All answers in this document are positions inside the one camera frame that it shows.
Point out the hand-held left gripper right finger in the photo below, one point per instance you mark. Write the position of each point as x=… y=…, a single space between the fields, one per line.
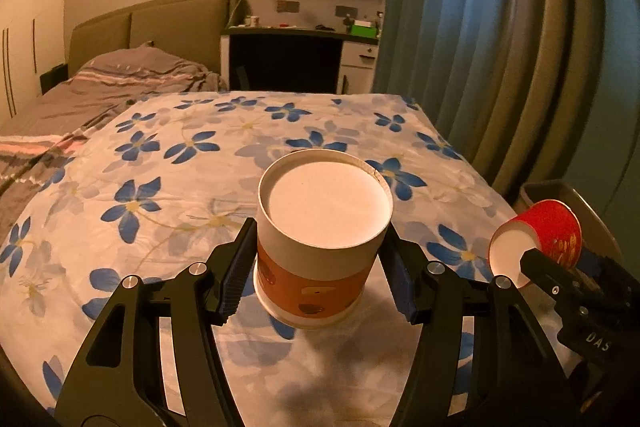
x=399 y=282

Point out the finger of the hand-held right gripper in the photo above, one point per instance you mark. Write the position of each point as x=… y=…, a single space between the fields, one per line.
x=550 y=277
x=612 y=282

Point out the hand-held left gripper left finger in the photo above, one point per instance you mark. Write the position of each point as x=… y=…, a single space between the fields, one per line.
x=235 y=272

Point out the red paper cup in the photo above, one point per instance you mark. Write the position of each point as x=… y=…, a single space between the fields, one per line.
x=555 y=227

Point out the brown and white paper cup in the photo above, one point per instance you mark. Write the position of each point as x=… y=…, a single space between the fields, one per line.
x=320 y=277

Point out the brown plastic trash bin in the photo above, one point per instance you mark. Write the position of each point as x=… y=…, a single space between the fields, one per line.
x=537 y=196

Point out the blue flower bed sheet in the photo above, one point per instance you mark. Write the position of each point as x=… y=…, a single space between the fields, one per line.
x=175 y=217

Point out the dark desk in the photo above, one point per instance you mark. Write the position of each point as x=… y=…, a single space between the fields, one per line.
x=285 y=62

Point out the white drawer cabinet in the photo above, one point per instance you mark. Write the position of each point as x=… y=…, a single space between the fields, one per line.
x=357 y=67

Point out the grey striped quilt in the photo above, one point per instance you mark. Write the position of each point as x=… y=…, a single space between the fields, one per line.
x=125 y=72

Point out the blue grey curtain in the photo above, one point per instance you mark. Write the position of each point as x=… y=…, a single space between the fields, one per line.
x=500 y=32

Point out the green box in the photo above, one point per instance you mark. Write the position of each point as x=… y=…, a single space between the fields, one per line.
x=363 y=29

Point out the padded bed headboard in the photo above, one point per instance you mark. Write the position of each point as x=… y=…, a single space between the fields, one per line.
x=165 y=22

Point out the dark nightstand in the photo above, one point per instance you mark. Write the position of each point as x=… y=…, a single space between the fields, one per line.
x=53 y=79

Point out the white wardrobe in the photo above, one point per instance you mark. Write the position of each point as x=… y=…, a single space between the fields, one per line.
x=20 y=57

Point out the dark wall socket panel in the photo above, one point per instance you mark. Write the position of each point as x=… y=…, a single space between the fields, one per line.
x=287 y=6
x=346 y=10

